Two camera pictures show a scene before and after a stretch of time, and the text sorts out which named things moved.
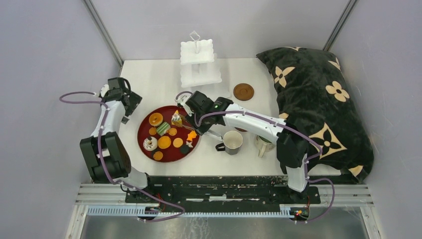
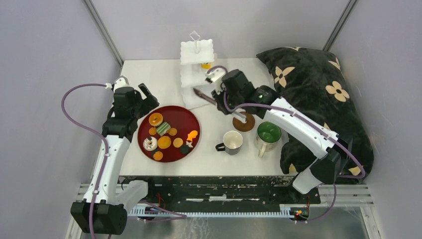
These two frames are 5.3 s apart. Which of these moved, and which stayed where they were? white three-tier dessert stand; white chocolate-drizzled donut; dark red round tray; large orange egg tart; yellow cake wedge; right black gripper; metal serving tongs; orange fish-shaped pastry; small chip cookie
Moved: right black gripper; yellow cake wedge; metal serving tongs
Stayed: white chocolate-drizzled donut; orange fish-shaped pastry; large orange egg tart; dark red round tray; small chip cookie; white three-tier dessert stand
